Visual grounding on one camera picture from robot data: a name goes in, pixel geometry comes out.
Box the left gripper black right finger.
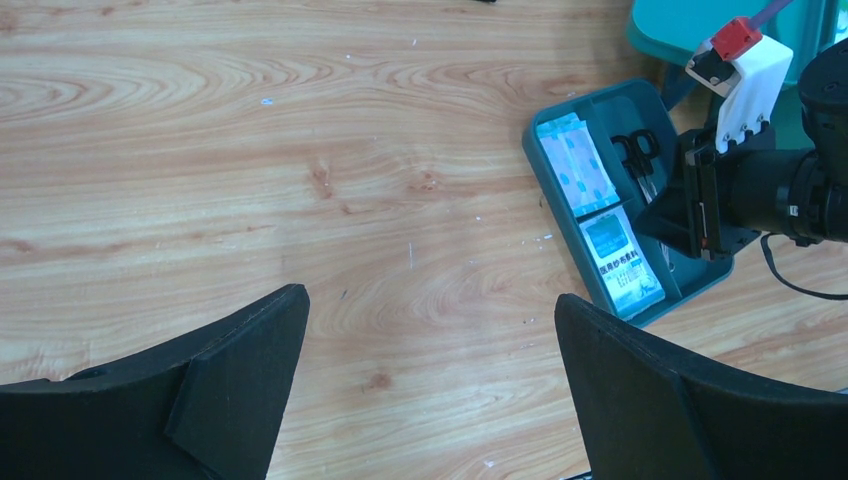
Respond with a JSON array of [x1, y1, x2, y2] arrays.
[[554, 294, 847, 479]]

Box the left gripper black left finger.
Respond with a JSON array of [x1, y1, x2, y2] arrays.
[[1, 284, 310, 479]]

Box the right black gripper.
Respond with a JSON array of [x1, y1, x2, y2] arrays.
[[636, 37, 847, 260]]

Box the black handled scissors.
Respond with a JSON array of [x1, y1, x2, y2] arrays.
[[610, 129, 660, 204]]

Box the teal white sachet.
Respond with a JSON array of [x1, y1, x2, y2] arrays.
[[579, 206, 665, 320]]

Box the dark teal divided tray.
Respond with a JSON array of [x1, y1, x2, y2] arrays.
[[522, 80, 734, 327]]

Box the teal medicine box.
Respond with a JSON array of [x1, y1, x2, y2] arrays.
[[625, 0, 848, 150]]

